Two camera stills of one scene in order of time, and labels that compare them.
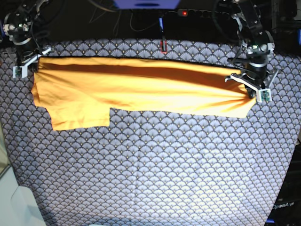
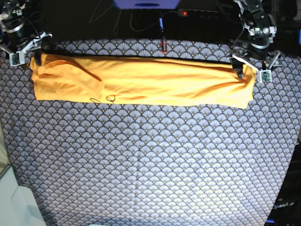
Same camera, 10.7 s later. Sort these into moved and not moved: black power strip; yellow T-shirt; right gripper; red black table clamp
Moved: yellow T-shirt; right gripper
Not moved: black power strip; red black table clamp
